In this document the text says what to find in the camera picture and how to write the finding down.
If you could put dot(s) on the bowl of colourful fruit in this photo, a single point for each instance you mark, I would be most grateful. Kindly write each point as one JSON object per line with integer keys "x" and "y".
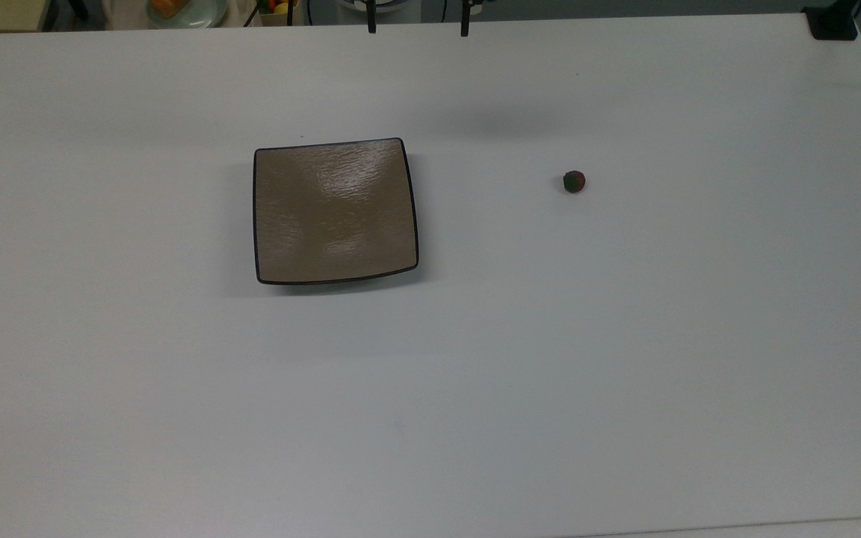
{"x": 277, "y": 10}

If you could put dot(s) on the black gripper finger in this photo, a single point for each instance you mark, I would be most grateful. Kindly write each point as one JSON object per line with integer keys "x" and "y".
{"x": 465, "y": 19}
{"x": 371, "y": 16}

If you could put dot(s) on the square brown ceramic plate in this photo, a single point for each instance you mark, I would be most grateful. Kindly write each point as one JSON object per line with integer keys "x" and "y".
{"x": 333, "y": 213}

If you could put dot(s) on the pale plate with orange food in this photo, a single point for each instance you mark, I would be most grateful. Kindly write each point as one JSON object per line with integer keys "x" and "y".
{"x": 187, "y": 10}

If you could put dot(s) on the small red strawberry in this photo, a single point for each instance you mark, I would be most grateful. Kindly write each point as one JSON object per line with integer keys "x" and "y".
{"x": 574, "y": 181}

